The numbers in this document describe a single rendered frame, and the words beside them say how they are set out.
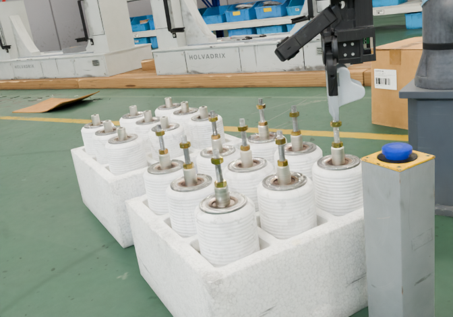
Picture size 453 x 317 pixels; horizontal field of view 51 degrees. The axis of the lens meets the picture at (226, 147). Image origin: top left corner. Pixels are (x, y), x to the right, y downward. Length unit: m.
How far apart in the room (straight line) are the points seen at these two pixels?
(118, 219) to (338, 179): 0.58
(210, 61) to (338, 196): 2.48
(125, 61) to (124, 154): 2.93
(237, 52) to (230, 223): 2.46
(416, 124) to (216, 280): 0.67
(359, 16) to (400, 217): 0.32
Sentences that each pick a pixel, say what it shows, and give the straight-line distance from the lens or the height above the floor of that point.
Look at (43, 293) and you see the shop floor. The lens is 1.14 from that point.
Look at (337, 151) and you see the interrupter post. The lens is 0.84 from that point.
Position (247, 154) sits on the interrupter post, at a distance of 0.87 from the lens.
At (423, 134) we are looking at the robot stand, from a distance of 1.18.
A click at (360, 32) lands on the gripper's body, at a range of 0.78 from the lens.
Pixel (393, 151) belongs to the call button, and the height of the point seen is 0.33.
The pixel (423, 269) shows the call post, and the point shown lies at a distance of 0.76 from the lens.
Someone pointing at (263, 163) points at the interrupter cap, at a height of 0.25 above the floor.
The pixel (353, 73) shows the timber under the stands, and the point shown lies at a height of 0.07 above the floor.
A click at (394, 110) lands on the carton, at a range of 1.90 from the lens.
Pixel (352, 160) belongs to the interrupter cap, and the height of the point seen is 0.25.
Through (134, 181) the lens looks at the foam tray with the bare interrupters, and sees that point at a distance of 1.17.
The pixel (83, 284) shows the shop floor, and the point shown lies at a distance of 1.12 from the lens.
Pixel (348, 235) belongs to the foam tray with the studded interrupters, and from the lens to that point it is 0.82.
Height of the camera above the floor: 0.55
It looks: 17 degrees down
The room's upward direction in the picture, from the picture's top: 8 degrees counter-clockwise
